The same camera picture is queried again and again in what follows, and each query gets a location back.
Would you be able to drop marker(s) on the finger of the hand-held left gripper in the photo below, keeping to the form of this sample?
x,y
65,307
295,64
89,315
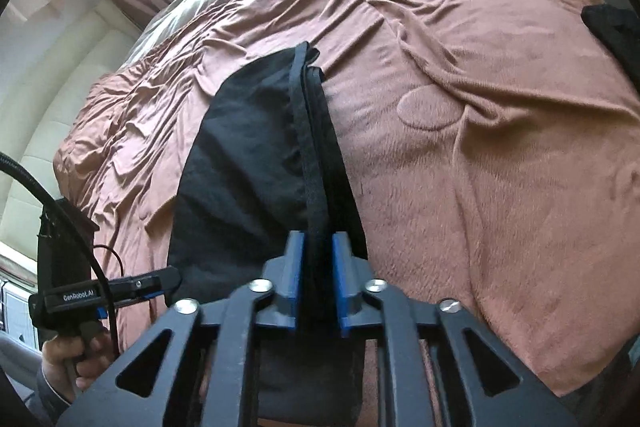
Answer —
x,y
150,281
150,298

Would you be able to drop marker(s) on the black pants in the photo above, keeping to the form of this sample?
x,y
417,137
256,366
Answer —
x,y
240,167

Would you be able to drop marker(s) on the white bedside cabinet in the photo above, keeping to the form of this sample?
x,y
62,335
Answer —
x,y
15,307

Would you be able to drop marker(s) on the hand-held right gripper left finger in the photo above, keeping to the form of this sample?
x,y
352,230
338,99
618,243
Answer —
x,y
296,267

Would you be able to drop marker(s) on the white padded headboard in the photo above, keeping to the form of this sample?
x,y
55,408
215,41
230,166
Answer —
x,y
50,107

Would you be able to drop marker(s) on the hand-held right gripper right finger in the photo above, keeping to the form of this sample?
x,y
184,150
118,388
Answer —
x,y
340,277

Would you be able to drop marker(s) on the person's left forearm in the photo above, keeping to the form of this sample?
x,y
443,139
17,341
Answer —
x,y
50,387

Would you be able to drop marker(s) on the brown fleece blanket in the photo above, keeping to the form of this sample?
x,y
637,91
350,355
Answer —
x,y
475,157

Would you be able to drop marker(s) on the person's left hand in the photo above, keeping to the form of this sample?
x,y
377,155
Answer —
x,y
57,352

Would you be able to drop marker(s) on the dark cloth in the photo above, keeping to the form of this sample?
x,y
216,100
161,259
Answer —
x,y
615,32

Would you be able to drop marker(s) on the beige quilt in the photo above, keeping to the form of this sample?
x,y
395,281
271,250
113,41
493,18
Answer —
x,y
200,2

